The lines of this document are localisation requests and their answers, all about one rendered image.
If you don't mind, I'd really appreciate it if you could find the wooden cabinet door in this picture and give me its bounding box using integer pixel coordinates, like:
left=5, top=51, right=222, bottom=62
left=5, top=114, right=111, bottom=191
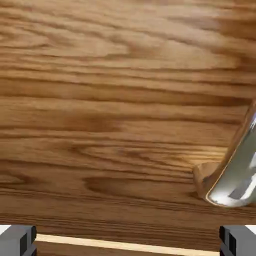
left=0, top=0, right=256, bottom=253

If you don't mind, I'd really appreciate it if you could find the curved silver metal handle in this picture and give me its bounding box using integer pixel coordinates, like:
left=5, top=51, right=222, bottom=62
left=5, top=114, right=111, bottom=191
left=192, top=99, right=256, bottom=208

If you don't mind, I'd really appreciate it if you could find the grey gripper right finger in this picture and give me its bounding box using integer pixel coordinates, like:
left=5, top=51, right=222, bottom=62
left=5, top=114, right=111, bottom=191
left=219, top=224, right=256, bottom=256

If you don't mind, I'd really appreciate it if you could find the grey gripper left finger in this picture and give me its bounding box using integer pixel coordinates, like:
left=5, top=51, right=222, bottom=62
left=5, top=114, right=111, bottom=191
left=0, top=224, right=38, bottom=256

